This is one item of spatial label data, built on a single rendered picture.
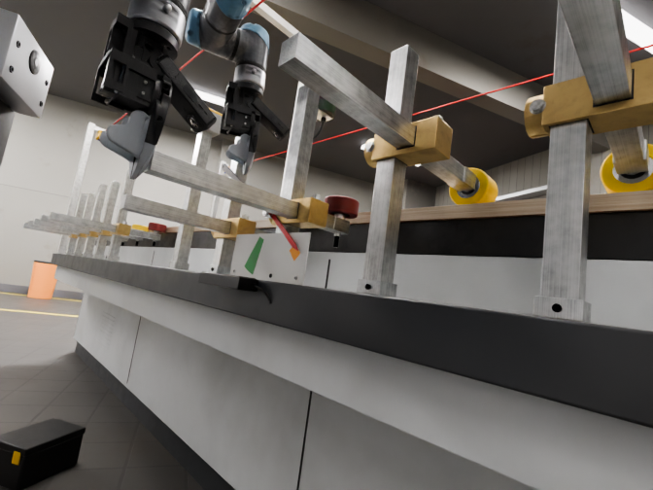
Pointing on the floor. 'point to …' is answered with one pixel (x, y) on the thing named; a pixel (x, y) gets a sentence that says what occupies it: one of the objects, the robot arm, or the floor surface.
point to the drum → (42, 280)
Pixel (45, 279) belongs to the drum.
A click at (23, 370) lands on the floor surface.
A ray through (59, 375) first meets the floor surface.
